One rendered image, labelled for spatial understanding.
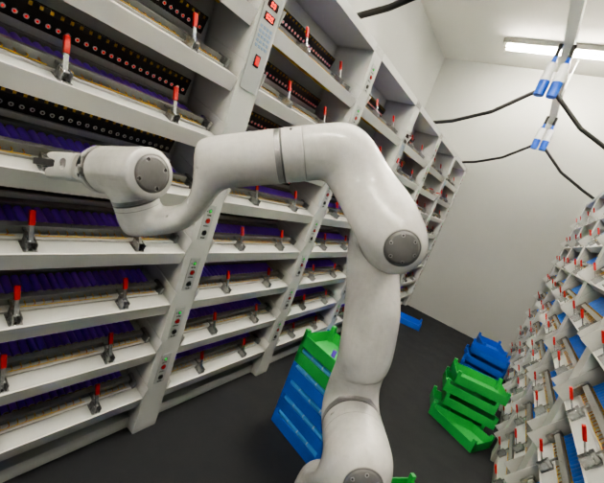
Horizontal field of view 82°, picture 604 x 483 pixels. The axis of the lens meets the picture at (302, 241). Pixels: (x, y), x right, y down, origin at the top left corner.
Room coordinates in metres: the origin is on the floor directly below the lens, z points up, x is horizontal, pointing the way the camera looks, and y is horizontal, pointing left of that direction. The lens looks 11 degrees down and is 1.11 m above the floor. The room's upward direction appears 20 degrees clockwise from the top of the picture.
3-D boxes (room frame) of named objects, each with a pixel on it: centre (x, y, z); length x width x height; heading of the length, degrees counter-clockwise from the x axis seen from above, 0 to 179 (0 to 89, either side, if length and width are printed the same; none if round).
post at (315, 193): (1.79, 0.05, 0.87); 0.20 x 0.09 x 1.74; 59
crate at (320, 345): (1.39, -0.32, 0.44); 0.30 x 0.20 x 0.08; 46
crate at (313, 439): (1.39, -0.32, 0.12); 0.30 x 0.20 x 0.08; 46
